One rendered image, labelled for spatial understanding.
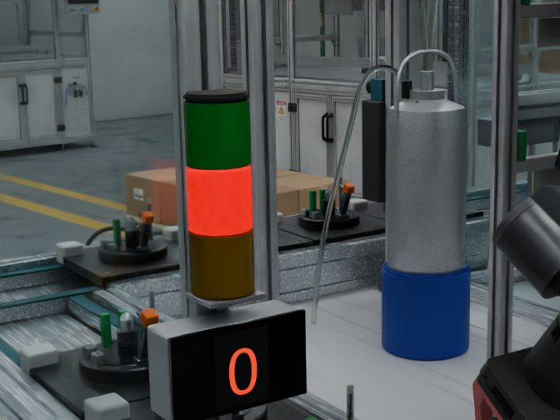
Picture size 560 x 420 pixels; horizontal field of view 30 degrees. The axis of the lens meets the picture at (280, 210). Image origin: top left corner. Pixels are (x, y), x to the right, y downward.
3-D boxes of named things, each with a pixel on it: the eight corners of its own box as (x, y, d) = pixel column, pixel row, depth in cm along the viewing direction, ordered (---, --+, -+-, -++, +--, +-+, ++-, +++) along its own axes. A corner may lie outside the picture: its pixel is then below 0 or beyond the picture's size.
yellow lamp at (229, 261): (267, 292, 81) (265, 231, 80) (210, 303, 78) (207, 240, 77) (234, 278, 85) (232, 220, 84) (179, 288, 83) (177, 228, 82)
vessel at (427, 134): (482, 267, 183) (487, 48, 175) (421, 280, 175) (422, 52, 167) (430, 252, 194) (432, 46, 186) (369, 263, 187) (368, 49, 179)
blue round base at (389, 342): (487, 349, 185) (489, 267, 182) (419, 367, 177) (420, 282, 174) (429, 327, 198) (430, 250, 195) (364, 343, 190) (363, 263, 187)
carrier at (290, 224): (403, 233, 236) (403, 178, 233) (315, 249, 223) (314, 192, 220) (340, 216, 256) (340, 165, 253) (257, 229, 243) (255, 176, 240)
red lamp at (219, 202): (265, 229, 80) (263, 166, 79) (207, 238, 77) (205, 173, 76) (232, 218, 84) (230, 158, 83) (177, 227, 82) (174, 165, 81)
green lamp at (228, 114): (263, 165, 79) (262, 100, 78) (205, 172, 76) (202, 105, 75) (230, 157, 83) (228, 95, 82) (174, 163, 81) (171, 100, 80)
